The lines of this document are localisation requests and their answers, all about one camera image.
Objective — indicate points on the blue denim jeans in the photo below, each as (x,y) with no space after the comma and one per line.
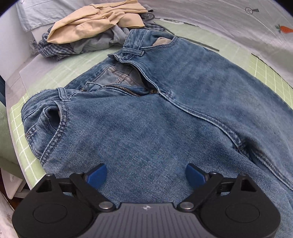
(156,105)

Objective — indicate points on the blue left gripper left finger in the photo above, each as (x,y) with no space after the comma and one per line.
(96,176)

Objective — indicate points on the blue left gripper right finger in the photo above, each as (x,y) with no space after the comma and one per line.
(195,176)

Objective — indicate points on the green grid cutting mat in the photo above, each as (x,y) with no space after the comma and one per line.
(43,73)

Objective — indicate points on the beige garment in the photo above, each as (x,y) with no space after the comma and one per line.
(94,19)

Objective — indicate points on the grey hoodie with drawstring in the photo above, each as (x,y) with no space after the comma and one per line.
(114,36)

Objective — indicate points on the grey printed carrot sheet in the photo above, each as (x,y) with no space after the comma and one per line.
(264,27)

